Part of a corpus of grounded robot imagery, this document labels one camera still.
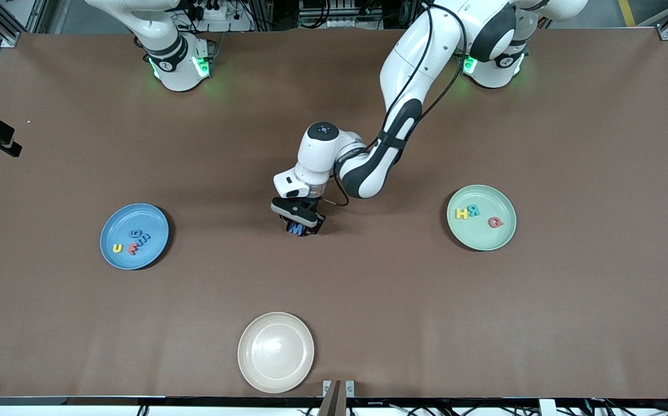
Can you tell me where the beige plate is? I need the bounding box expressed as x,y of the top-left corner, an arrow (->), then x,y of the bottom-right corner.
237,312 -> 315,394

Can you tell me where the blue plate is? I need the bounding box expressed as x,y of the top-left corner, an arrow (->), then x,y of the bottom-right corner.
100,203 -> 170,270

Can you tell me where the green plate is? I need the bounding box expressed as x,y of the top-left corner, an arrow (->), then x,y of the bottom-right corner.
447,184 -> 517,251

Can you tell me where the metal equipment rack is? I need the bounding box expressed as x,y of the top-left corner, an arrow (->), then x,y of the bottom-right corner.
298,0 -> 383,29

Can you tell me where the white power strip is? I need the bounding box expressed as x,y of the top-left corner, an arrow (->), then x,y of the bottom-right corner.
192,0 -> 253,32

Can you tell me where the brown camera mount post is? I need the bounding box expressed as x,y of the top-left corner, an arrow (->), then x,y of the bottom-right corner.
318,380 -> 342,416

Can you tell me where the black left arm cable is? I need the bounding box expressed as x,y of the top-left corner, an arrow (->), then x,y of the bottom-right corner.
321,3 -> 467,207

